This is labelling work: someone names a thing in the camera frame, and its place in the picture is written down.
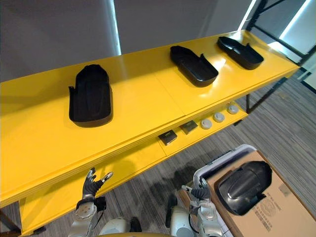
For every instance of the brown cardboard box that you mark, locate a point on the brown cardboard box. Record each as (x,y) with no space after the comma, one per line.
(276,202)

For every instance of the robot dark foot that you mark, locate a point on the robot dark foot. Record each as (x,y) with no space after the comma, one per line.
(171,209)
(135,223)

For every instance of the black metal rack frame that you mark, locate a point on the black metal rack frame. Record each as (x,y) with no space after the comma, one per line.
(279,37)

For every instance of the robot silver left leg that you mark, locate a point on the robot silver left leg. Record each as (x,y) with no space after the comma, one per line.
(116,225)

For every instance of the black plastic housing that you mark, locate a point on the black plastic housing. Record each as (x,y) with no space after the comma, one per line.
(193,65)
(240,52)
(244,187)
(90,95)

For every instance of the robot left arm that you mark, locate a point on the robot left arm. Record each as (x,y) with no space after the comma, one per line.
(83,217)

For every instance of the white plastic crate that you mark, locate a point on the white plastic crate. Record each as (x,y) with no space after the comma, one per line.
(222,160)

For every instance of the robot silver right leg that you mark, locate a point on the robot silver right leg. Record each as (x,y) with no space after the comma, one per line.
(180,221)

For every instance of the robot silver leg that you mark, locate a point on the robot silver leg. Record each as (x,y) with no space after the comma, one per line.
(116,225)
(180,221)

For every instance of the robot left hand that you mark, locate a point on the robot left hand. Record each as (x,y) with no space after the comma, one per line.
(90,186)

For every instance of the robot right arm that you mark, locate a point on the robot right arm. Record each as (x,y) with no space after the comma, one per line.
(204,217)

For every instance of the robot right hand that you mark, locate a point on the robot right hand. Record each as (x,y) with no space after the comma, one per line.
(200,191)

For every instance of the round white disc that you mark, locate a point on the round white disc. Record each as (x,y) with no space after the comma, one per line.
(206,124)
(218,117)
(232,108)

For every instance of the robot dark left foot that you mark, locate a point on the robot dark left foot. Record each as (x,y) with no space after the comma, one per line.
(135,223)

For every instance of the small dark box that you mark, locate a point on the small dark box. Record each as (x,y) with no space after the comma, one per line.
(168,137)
(188,127)

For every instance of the robot dark right foot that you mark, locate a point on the robot dark right foot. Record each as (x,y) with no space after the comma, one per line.
(171,209)

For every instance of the yellow metal shelf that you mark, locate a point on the yellow metal shelf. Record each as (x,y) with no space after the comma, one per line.
(138,103)

